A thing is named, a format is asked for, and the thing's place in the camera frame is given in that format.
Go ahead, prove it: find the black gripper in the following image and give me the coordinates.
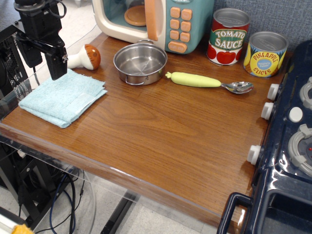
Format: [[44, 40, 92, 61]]
[[15, 2, 67, 80]]

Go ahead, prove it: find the spoon with green handle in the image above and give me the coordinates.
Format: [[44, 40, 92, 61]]
[[165, 72, 254, 94]]

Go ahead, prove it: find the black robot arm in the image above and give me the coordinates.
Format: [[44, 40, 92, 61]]
[[14, 0, 67, 80]]

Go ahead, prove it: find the light blue folded towel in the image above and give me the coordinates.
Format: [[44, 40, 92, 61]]
[[19, 69, 107, 128]]

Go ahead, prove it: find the toy mushroom brown cap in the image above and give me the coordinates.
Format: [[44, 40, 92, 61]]
[[66, 44, 101, 71]]

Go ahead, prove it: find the stainless steel pot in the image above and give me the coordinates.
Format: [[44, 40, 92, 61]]
[[113, 39, 168, 86]]

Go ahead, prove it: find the orange plate inside microwave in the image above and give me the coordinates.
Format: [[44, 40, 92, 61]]
[[124, 5, 146, 26]]

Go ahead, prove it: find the toy microwave teal cream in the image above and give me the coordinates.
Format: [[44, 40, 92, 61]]
[[92, 0, 215, 54]]

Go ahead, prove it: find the tomato sauce can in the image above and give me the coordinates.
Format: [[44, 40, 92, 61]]
[[207, 8, 251, 65]]

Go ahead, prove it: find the pineapple slices can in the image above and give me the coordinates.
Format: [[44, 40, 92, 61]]
[[243, 31, 289, 78]]

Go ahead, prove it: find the dark blue toy stove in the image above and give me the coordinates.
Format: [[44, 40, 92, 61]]
[[217, 40, 312, 234]]

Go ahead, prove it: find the blue cable under table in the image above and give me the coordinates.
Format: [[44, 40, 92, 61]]
[[49, 174, 77, 234]]

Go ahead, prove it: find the black metal frame stand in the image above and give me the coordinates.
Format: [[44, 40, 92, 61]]
[[0, 143, 67, 229]]

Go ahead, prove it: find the black cable under table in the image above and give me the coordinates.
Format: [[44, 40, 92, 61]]
[[36, 170, 86, 234]]

